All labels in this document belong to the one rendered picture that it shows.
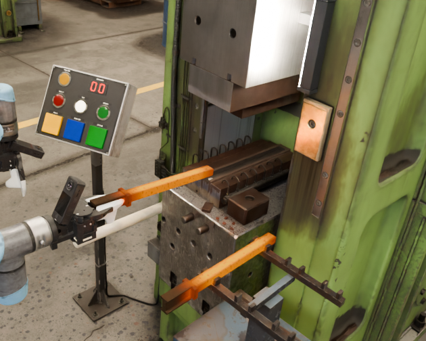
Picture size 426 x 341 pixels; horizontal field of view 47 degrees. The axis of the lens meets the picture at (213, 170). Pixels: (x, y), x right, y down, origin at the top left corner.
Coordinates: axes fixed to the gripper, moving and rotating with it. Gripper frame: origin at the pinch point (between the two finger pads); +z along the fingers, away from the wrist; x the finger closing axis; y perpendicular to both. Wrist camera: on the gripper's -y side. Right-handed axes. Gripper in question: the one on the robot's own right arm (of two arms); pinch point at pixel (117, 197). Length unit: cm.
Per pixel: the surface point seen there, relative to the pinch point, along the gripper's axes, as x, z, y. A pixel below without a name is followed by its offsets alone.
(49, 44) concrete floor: -463, 205, 100
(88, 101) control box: -63, 28, 0
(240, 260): 26.0, 22.2, 14.4
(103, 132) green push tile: -52, 28, 9
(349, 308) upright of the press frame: 31, 89, 68
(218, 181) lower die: -7.1, 44.6, 12.9
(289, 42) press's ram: 3, 57, -36
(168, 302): 27.0, -3.4, 13.9
